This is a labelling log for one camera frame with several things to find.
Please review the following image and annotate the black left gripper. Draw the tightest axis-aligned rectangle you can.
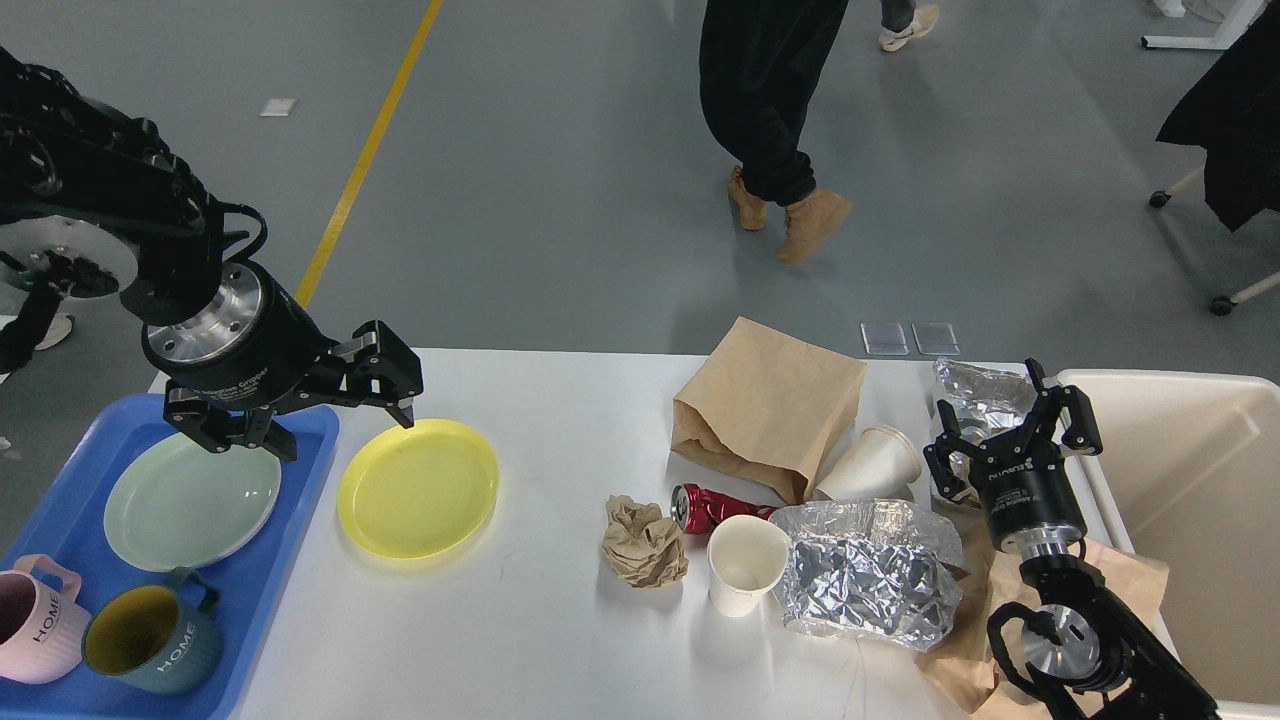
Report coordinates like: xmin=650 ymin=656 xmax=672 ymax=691
xmin=142 ymin=260 xmax=424 ymax=462

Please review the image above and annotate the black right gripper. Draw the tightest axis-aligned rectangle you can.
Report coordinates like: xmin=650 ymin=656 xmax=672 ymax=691
xmin=927 ymin=357 xmax=1103 ymax=551

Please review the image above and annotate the yellow plastic plate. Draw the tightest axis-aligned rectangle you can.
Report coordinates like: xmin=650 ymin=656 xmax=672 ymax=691
xmin=335 ymin=418 xmax=500 ymax=560

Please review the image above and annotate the dark green mug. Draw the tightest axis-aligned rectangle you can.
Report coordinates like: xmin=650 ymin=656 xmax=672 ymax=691
xmin=82 ymin=566 xmax=224 ymax=696

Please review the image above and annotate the pink ribbed mug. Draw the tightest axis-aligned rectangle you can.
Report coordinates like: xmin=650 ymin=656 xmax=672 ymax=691
xmin=1 ymin=553 xmax=91 ymax=684

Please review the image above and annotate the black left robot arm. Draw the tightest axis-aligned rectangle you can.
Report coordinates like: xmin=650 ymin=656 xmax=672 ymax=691
xmin=3 ymin=53 xmax=424 ymax=462

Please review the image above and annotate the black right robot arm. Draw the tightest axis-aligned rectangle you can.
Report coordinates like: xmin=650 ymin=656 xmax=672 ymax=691
xmin=924 ymin=359 xmax=1219 ymax=719

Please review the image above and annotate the small crumpled foil bag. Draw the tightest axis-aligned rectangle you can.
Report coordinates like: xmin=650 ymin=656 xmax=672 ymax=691
xmin=928 ymin=357 xmax=1041 ymax=512

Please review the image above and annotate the tipped white paper cup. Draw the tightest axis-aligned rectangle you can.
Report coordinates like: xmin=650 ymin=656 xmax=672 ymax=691
xmin=815 ymin=425 xmax=923 ymax=501

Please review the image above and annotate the pale green plate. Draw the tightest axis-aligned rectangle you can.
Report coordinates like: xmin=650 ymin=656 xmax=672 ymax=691
xmin=102 ymin=434 xmax=282 ymax=571

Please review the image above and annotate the large crumpled foil sheet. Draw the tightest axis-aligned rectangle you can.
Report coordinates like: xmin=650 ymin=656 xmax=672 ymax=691
xmin=771 ymin=498 xmax=966 ymax=652

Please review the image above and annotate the beige plastic bin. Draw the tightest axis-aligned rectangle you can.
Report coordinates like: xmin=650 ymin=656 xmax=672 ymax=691
xmin=1057 ymin=369 xmax=1279 ymax=719

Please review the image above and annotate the flat brown paper sheet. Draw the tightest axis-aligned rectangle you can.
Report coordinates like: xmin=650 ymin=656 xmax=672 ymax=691
xmin=916 ymin=521 xmax=1169 ymax=719

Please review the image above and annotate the brown paper bag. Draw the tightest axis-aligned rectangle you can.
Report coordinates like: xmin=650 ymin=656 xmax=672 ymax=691
xmin=671 ymin=316 xmax=869 ymax=505

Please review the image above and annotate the blue plastic tray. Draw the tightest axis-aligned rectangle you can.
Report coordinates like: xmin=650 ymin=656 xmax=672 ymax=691
xmin=1 ymin=395 xmax=340 ymax=719

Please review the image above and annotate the upright white paper cup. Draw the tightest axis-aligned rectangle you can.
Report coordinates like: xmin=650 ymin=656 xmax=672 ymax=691
xmin=707 ymin=515 xmax=791 ymax=618

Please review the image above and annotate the crushed red soda can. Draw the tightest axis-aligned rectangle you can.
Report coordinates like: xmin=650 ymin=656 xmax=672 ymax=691
xmin=669 ymin=483 xmax=778 ymax=536

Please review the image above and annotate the crumpled brown paper ball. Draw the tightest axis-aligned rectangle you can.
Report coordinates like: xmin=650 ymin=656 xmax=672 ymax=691
xmin=602 ymin=495 xmax=689 ymax=589

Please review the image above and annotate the person in grey trousers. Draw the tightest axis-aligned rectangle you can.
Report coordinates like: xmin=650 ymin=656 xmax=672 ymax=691
xmin=878 ymin=0 xmax=940 ymax=53

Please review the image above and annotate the person in black clothes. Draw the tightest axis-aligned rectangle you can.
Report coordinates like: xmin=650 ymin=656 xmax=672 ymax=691
xmin=699 ymin=1 xmax=852 ymax=266

